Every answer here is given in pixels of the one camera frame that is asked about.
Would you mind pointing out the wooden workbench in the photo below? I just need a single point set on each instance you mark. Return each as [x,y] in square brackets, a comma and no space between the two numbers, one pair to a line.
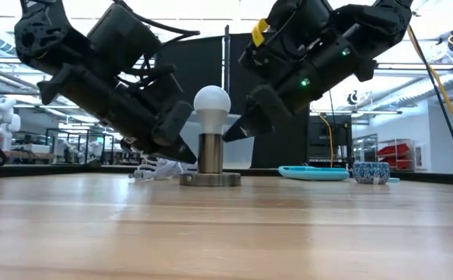
[32,155]

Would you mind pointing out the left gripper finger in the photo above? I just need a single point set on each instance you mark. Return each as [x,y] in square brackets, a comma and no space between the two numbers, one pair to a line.
[171,124]

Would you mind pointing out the black metal frame station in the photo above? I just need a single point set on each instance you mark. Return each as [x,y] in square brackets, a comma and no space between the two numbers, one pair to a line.
[87,134]

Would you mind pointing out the turquoise calculator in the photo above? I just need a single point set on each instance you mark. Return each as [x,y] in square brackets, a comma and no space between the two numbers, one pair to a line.
[313,173]

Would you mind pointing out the red bin shelf rack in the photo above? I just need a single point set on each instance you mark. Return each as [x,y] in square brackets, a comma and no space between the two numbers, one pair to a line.
[395,149]

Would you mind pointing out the black partition panel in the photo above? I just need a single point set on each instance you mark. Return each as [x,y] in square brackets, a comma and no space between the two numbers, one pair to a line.
[276,148]

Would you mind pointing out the light blue sticky notepad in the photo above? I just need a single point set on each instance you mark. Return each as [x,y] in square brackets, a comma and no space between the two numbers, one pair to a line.
[394,179]

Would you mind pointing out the brass lamp socket base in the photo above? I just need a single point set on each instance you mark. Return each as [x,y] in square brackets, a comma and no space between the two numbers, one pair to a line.
[210,155]

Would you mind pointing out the black equipment cabinet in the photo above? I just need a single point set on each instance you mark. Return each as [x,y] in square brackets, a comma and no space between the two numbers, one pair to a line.
[321,136]

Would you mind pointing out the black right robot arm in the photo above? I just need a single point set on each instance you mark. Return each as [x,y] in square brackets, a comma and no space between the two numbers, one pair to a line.
[381,19]

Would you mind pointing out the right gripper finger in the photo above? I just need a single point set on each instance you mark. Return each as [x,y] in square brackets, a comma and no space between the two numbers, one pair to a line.
[267,107]

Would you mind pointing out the black aluminium table frame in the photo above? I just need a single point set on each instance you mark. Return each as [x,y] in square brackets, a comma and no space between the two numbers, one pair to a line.
[55,171]

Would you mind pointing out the blue patterned bowl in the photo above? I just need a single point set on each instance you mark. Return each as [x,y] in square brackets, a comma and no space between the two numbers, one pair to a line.
[370,173]

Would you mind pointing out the yellow tape tag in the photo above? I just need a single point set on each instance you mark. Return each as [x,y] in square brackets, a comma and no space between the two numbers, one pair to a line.
[260,32]

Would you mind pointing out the black white ceiling fixture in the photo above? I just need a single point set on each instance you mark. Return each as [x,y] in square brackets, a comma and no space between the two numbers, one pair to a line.
[353,97]

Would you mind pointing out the white lightbulb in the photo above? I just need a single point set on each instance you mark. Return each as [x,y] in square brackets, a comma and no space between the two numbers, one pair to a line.
[212,103]

